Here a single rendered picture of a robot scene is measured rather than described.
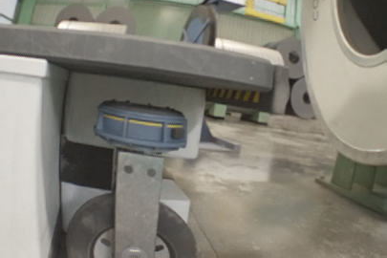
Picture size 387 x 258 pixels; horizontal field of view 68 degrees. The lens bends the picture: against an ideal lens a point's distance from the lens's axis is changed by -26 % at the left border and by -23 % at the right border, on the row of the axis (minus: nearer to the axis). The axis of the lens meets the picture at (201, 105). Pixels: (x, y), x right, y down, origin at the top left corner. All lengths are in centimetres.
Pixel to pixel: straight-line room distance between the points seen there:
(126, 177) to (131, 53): 14
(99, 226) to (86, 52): 21
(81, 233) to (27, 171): 14
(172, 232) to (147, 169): 9
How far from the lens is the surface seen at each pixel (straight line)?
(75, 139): 52
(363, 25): 144
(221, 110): 582
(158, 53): 30
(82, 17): 1224
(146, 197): 39
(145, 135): 36
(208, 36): 221
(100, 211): 41
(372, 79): 109
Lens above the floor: 31
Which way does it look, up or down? 1 degrees down
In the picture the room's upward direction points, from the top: 8 degrees clockwise
